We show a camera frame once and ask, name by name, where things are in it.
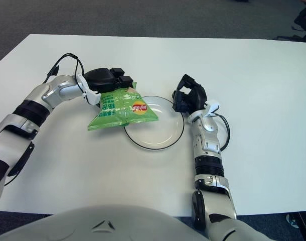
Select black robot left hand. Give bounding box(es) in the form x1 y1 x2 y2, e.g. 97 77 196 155
82 67 134 94

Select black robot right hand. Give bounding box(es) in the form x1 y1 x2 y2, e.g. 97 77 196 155
172 74 208 113

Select green potato chip bag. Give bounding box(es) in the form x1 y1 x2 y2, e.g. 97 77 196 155
87 81 159 132

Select white plate black rim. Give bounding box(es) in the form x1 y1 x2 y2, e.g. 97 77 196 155
124 95 185 151

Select black chair base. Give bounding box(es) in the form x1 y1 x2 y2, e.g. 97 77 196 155
273 35 306 43

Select grey robot torso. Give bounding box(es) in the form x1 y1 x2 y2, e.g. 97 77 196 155
0 205 209 241

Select black table leg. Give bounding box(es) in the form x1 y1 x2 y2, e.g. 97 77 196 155
285 212 306 241

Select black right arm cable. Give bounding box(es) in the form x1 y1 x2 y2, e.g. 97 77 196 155
213 114 231 151

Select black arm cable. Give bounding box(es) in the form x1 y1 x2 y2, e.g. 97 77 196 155
4 53 85 186
213 114 231 151

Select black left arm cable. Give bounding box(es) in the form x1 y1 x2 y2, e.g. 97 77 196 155
4 53 85 186

